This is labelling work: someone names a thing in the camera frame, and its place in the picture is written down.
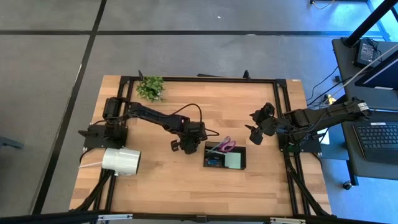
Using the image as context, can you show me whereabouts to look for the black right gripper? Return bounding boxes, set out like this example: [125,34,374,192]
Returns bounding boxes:
[244,109,278,137]

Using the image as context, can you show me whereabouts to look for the black mesh desk organizer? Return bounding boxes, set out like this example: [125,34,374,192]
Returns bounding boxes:
[203,141,248,170]

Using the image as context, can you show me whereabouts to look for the purple handled scissors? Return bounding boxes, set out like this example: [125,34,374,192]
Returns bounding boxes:
[214,136,237,154]

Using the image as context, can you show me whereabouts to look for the green sticky note pad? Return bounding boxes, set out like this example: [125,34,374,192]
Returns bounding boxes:
[224,152,243,169]

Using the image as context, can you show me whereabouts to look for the green plant in white pot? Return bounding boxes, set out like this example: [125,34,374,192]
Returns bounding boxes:
[136,76,165,103]

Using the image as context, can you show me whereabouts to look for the white paper sheet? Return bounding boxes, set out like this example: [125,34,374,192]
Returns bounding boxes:
[320,127,331,146]

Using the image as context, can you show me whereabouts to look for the dark grey desk with pole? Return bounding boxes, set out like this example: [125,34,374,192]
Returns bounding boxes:
[331,37,398,112]

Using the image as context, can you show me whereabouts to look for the dark grey desk with keyboard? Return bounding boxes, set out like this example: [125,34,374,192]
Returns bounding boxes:
[338,108,398,182]

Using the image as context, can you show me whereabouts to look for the black computer keyboard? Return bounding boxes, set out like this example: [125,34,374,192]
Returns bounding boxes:
[353,121,398,165]

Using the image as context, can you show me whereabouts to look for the black power adapter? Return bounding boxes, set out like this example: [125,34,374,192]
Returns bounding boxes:
[354,39,379,68]

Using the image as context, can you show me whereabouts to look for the black flat monitor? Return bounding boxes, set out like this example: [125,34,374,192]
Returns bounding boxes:
[354,49,398,91]

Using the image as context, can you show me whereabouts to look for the black overhead rig bar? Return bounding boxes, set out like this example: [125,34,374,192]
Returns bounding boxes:
[0,210,398,224]

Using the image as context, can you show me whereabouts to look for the black vertical pole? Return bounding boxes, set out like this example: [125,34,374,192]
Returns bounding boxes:
[341,0,398,48]

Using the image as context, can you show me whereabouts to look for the grey furniture foot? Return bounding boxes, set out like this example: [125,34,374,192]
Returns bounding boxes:
[0,136,25,150]

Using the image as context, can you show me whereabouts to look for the black metal table frame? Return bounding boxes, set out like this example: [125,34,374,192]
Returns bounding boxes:
[73,74,333,217]

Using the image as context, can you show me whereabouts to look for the beige hanging cord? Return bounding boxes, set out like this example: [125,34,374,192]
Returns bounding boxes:
[322,43,398,99]

